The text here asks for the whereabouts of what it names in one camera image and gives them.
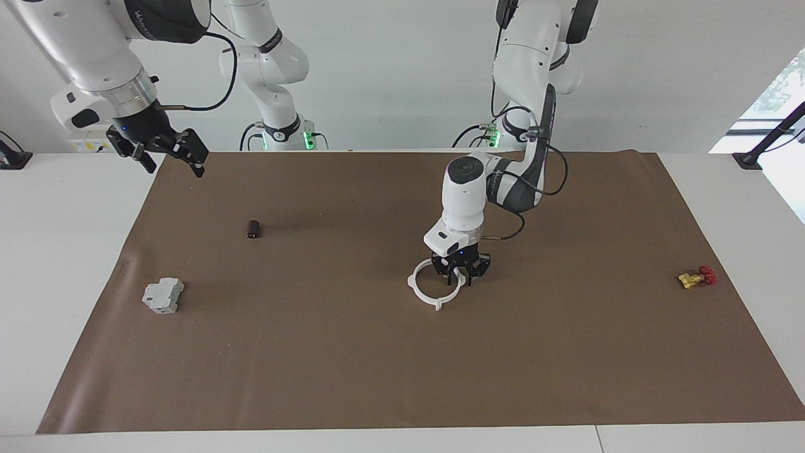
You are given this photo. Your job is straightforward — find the white half-ring pipe clamp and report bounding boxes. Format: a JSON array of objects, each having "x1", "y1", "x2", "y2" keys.
[
  {"x1": 408, "y1": 258, "x2": 441, "y2": 313},
  {"x1": 434, "y1": 267, "x2": 467, "y2": 313}
]

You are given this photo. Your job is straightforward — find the brown paper table mat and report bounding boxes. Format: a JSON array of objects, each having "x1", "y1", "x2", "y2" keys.
[{"x1": 36, "y1": 149, "x2": 805, "y2": 435}]

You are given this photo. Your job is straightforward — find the small black stand foot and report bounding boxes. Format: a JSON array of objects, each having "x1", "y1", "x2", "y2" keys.
[{"x1": 0, "y1": 131, "x2": 33, "y2": 170}]

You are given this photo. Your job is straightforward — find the grey circuit breaker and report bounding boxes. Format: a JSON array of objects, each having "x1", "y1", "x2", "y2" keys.
[{"x1": 142, "y1": 277, "x2": 186, "y2": 315}]

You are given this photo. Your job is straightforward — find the black pole stand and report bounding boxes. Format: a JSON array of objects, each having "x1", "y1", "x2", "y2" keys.
[{"x1": 733, "y1": 101, "x2": 805, "y2": 172}]

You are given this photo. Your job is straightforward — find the black right base cable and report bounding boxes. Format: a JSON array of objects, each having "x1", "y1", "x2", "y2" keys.
[{"x1": 239, "y1": 122, "x2": 265, "y2": 152}]

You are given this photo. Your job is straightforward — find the black base cable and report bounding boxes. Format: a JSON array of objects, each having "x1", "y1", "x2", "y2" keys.
[
  {"x1": 239, "y1": 122, "x2": 265, "y2": 152},
  {"x1": 452, "y1": 107, "x2": 504, "y2": 149}
]

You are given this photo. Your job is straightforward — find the white wall socket strip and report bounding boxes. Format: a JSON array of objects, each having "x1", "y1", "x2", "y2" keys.
[{"x1": 68, "y1": 133, "x2": 118, "y2": 154}]

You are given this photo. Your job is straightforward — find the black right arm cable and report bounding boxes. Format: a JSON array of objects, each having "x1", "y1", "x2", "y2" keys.
[{"x1": 157, "y1": 0, "x2": 238, "y2": 112}]

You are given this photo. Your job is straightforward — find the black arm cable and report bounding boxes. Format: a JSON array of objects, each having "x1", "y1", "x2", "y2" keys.
[
  {"x1": 157, "y1": 0, "x2": 238, "y2": 112},
  {"x1": 481, "y1": 82, "x2": 570, "y2": 242}
]

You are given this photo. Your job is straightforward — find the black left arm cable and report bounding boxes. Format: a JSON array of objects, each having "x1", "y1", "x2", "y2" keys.
[{"x1": 481, "y1": 82, "x2": 570, "y2": 242}]

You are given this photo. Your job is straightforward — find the black left base cable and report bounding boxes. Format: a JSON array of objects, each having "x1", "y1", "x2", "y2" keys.
[{"x1": 452, "y1": 107, "x2": 504, "y2": 149}]

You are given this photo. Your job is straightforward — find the brass valve with red handle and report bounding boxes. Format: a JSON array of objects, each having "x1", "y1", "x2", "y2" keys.
[{"x1": 677, "y1": 266, "x2": 718, "y2": 290}]

